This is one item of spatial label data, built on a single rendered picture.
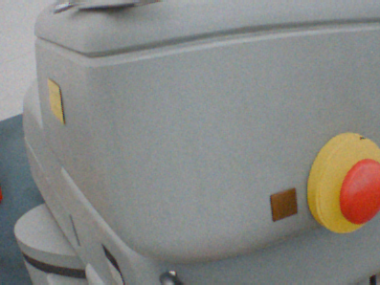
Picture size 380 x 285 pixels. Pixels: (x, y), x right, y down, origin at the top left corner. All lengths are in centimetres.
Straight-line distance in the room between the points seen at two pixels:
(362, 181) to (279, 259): 17
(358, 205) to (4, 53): 447
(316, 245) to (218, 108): 18
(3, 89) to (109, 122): 441
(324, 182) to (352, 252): 17
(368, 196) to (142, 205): 14
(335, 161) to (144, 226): 11
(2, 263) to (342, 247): 450
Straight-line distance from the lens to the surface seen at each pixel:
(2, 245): 516
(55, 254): 129
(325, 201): 60
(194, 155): 59
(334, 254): 74
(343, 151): 60
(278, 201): 60
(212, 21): 58
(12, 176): 508
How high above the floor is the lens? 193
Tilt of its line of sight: 12 degrees down
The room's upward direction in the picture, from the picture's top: 11 degrees counter-clockwise
